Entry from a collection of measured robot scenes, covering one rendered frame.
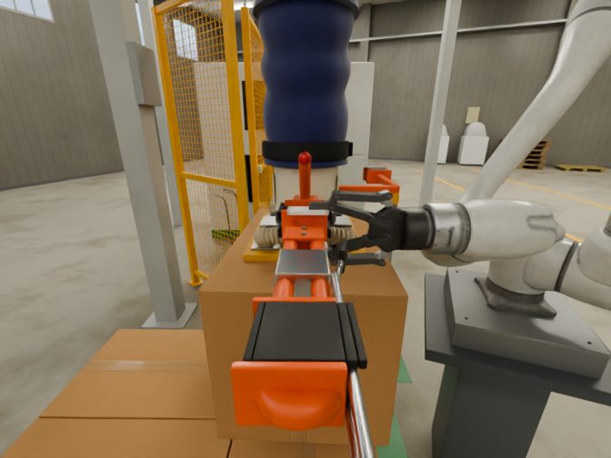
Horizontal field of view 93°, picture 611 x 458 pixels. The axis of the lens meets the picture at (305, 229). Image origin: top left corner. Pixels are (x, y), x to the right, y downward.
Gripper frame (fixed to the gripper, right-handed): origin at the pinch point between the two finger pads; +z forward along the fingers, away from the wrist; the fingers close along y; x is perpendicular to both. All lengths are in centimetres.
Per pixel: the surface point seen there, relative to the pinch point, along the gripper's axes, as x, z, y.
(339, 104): 24.4, -7.6, -21.2
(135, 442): 7, 47, 65
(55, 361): 90, 155, 119
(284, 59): 21.9, 4.6, -30.0
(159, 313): 127, 108, 111
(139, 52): 129, 90, -53
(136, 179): 128, 104, 14
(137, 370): 32, 60, 65
